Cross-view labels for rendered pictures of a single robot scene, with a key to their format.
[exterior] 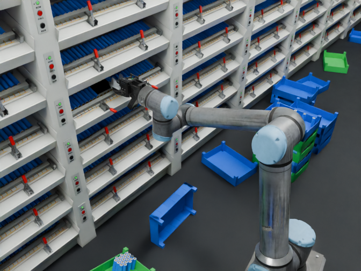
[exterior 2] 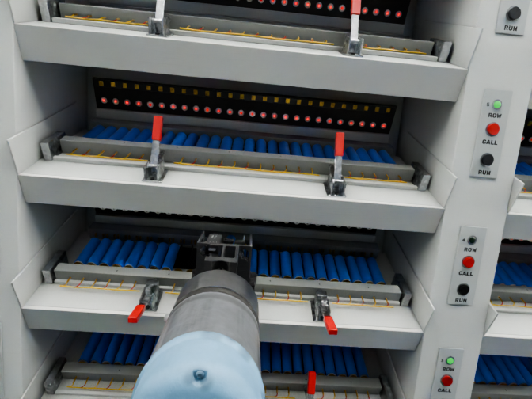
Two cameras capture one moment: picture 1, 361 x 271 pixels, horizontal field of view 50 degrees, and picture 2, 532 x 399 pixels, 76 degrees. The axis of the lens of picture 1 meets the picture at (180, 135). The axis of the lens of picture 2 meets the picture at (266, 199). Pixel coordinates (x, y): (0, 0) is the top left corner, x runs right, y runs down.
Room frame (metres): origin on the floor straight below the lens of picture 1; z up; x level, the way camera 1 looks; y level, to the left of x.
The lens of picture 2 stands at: (1.24, -0.13, 0.96)
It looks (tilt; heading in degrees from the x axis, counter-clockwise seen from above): 9 degrees down; 47
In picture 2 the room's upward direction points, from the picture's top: 5 degrees clockwise
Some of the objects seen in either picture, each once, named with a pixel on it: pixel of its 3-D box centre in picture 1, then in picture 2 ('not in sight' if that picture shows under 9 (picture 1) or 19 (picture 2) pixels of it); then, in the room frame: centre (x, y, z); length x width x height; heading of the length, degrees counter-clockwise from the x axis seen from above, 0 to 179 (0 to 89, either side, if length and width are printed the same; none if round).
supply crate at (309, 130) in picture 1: (289, 118); not in sight; (1.88, -0.65, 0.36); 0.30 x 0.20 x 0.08; 48
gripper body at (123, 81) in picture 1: (133, 88); (222, 276); (1.48, 0.21, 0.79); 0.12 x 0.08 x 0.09; 51
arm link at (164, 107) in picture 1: (161, 104); (204, 375); (1.38, 0.08, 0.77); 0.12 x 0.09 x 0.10; 51
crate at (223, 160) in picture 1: (229, 162); not in sight; (1.85, -0.31, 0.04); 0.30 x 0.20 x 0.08; 41
